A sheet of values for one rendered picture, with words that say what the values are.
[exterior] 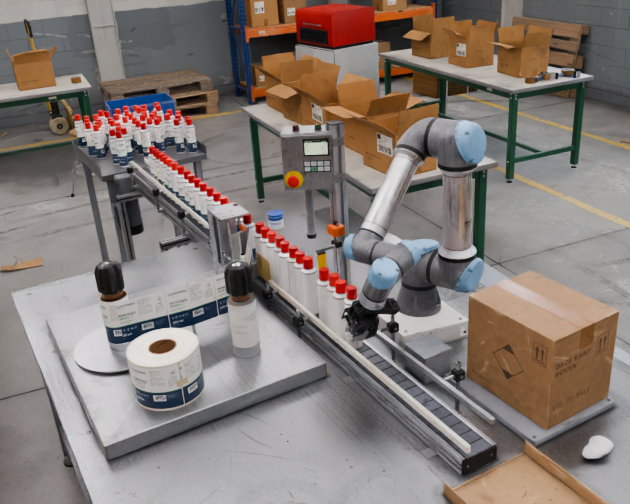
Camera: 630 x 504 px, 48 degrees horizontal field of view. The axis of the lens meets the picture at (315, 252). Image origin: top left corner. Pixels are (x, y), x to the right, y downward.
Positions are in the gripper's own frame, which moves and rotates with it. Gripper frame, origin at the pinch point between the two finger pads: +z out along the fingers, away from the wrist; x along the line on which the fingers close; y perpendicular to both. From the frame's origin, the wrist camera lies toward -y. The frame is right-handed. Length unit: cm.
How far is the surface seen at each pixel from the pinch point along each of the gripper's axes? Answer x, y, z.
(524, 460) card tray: 56, -10, -20
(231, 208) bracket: -73, 8, 18
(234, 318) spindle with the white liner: -20.4, 32.1, 2.3
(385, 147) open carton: -133, -115, 76
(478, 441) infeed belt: 47, -2, -21
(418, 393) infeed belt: 25.8, -1.5, -8.5
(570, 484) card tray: 66, -12, -27
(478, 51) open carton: -295, -344, 171
